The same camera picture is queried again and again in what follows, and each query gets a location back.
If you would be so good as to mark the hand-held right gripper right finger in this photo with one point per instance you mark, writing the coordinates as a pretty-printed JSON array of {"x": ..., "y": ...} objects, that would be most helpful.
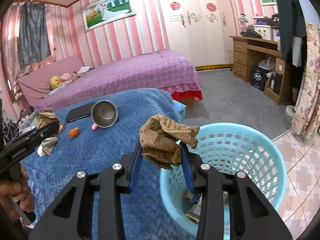
[{"x": 187, "y": 172}]

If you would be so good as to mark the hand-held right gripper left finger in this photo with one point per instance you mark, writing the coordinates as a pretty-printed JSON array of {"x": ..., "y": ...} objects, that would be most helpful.
[{"x": 135, "y": 170}]

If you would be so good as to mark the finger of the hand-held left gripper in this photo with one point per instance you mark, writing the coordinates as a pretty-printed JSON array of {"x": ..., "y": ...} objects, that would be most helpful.
[{"x": 47, "y": 131}]

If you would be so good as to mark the brown paper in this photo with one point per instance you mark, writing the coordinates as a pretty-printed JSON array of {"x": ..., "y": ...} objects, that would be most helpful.
[{"x": 47, "y": 116}]

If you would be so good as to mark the orange peel piece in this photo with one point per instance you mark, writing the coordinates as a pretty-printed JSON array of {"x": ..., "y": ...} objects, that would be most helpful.
[{"x": 73, "y": 132}]

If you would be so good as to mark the grey printed snack bag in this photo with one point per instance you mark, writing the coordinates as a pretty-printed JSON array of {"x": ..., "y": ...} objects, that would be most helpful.
[{"x": 195, "y": 211}]

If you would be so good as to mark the brown cardboard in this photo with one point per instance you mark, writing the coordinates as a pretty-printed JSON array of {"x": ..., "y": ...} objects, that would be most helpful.
[{"x": 160, "y": 135}]

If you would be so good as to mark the light blue plastic basket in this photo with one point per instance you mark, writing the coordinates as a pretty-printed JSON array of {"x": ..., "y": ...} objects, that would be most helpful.
[{"x": 250, "y": 150}]

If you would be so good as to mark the person's left hand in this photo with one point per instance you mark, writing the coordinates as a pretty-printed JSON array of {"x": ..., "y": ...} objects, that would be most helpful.
[{"x": 15, "y": 195}]

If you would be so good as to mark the black white patterned bag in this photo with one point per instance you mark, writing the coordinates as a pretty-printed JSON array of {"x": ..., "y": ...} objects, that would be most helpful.
[{"x": 8, "y": 130}]

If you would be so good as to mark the black phone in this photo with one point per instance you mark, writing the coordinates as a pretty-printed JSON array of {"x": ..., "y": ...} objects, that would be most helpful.
[{"x": 77, "y": 112}]

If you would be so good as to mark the blue fleece blanket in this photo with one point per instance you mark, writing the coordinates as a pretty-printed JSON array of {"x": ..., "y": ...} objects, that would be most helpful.
[{"x": 100, "y": 150}]

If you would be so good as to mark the yellow duck plush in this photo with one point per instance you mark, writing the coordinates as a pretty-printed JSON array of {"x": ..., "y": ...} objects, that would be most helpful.
[{"x": 55, "y": 82}]

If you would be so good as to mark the pink covered headboard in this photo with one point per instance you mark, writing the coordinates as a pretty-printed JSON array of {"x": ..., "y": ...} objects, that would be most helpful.
[{"x": 37, "y": 80}]

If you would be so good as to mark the pink cloth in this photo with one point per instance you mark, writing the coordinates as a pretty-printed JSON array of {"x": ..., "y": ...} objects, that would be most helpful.
[{"x": 66, "y": 76}]

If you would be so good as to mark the pink steel-lined cup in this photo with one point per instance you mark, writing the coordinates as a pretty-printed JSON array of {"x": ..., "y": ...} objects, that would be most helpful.
[{"x": 105, "y": 112}]

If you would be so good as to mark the white cloth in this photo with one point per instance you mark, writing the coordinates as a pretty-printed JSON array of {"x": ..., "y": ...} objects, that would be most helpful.
[{"x": 83, "y": 70}]

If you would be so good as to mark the pink window curtain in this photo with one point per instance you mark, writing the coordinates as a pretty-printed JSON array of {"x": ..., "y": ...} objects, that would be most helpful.
[{"x": 10, "y": 42}]

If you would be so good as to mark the grey hanging cloth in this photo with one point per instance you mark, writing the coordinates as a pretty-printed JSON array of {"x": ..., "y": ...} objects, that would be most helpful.
[{"x": 33, "y": 35}]

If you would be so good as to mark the purple dotted bed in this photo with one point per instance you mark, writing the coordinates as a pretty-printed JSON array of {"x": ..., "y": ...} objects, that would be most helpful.
[{"x": 137, "y": 72}]

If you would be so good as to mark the black paper bag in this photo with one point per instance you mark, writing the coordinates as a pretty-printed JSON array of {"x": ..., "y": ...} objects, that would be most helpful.
[{"x": 258, "y": 78}]

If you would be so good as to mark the brown box under desk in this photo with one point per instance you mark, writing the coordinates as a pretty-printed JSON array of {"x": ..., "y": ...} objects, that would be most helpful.
[{"x": 272, "y": 85}]

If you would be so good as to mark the wooden desk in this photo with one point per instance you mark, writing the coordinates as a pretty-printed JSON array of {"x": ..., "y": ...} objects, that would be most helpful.
[{"x": 240, "y": 57}]

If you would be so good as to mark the white wardrobe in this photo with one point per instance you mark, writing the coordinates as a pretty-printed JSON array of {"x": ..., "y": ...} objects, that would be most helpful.
[{"x": 200, "y": 42}]

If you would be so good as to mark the white fan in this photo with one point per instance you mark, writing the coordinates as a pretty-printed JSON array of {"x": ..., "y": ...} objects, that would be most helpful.
[{"x": 265, "y": 65}]

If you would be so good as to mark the framed wedding photo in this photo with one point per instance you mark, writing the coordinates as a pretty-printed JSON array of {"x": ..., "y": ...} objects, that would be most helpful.
[{"x": 110, "y": 10}]

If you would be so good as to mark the dark clothing on desk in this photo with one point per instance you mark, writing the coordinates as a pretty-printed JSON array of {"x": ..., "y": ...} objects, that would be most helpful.
[{"x": 250, "y": 34}]

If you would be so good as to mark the floral curtain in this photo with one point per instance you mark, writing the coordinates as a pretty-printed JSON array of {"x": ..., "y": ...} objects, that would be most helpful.
[{"x": 307, "y": 80}]

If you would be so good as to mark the white storage box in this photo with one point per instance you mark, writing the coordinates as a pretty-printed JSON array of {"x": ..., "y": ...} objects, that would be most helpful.
[{"x": 262, "y": 31}]

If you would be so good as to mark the desk lamp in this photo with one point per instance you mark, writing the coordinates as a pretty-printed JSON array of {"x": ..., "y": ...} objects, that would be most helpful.
[{"x": 242, "y": 18}]

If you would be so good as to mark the purple box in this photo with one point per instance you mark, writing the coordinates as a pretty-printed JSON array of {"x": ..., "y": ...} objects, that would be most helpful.
[{"x": 261, "y": 21}]

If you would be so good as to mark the black bag with white print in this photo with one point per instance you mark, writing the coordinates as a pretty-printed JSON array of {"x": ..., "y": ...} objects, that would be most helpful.
[{"x": 274, "y": 20}]

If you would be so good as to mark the dark hanging clothes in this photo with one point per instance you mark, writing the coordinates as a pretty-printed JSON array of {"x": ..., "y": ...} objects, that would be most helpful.
[{"x": 287, "y": 17}]

